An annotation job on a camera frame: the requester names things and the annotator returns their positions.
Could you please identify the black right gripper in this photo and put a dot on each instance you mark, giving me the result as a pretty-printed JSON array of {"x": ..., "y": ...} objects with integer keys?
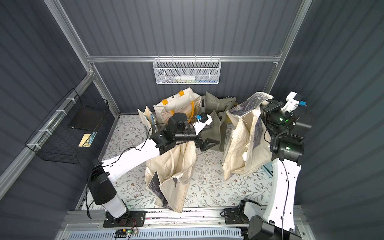
[{"x": 270, "y": 109}]

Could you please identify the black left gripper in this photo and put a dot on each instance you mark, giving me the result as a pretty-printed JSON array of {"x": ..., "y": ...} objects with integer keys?
[{"x": 202, "y": 141}]

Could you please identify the cream tote with purple print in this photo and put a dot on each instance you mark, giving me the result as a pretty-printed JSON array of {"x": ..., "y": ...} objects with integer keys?
[{"x": 248, "y": 148}]

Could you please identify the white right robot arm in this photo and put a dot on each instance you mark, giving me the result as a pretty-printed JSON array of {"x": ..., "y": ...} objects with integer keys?
[{"x": 287, "y": 130}]

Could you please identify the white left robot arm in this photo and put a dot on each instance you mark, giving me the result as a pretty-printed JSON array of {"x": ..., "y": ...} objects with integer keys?
[{"x": 100, "y": 182}]

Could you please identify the olive green canvas bag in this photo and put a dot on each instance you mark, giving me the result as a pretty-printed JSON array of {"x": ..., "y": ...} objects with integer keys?
[{"x": 216, "y": 108}]

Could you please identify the cream tote bag front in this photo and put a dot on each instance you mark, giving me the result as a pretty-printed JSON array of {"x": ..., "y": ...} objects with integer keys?
[{"x": 168, "y": 176}]

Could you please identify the cream tote blue print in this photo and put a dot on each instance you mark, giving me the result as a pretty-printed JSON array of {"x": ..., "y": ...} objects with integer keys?
[{"x": 149, "y": 120}]

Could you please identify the white tube in basket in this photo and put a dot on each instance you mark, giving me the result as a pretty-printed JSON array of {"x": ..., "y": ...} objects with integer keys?
[{"x": 188, "y": 79}]

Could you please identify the black notebook in basket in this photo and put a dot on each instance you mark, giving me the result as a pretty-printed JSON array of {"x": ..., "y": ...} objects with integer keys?
[{"x": 87, "y": 120}]

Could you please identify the yellow sticky notepad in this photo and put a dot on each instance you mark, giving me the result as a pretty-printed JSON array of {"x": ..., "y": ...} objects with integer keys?
[{"x": 86, "y": 141}]

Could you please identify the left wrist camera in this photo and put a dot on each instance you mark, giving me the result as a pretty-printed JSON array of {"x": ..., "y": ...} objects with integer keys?
[{"x": 203, "y": 120}]

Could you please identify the cream tote yellow handles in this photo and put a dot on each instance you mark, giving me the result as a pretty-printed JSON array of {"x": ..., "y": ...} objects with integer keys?
[{"x": 185, "y": 101}]

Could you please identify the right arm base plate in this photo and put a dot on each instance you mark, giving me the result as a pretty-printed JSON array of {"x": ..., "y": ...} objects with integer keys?
[{"x": 232, "y": 216}]

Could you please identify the white wire wall basket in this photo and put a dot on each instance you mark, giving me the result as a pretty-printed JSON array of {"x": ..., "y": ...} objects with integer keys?
[{"x": 206, "y": 71}]

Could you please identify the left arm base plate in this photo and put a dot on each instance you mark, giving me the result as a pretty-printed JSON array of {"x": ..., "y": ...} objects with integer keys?
[{"x": 127, "y": 220}]

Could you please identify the black wire wall basket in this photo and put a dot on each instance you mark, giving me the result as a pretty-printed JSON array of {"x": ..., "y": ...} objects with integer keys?
[{"x": 55, "y": 141}]

